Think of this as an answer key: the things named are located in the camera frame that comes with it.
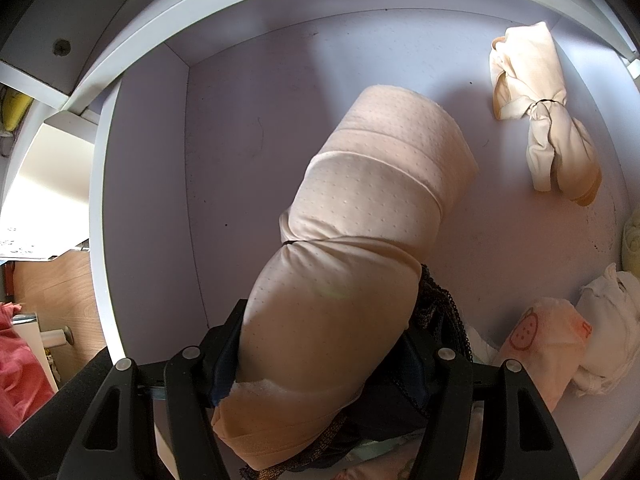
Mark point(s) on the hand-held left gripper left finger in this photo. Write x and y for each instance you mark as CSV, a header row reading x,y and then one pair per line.
x,y
220,365

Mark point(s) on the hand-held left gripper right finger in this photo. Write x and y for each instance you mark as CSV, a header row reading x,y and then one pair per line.
x,y
415,370

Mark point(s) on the dark blue lace garment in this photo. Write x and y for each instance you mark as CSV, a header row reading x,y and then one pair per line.
x,y
440,310

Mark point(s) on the pink print white roll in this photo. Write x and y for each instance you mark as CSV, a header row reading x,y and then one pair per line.
x,y
540,355

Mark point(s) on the large beige garment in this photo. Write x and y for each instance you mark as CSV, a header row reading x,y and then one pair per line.
x,y
350,260

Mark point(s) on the white cloth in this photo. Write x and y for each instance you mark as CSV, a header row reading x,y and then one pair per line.
x,y
607,335

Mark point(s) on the white desk drawer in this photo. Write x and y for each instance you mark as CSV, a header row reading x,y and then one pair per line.
x,y
225,160

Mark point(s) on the pale yellow cloth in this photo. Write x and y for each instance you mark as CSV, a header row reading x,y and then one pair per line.
x,y
632,240

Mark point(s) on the cream cloth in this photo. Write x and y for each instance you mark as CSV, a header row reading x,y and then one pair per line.
x,y
525,60

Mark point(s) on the red ruffled cloth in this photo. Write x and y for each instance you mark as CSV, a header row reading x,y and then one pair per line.
x,y
20,375

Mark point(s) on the yellow plastic object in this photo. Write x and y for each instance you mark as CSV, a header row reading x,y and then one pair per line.
x,y
12,105

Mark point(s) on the white metal chair frame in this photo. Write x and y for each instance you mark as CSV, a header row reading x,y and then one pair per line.
x,y
52,336

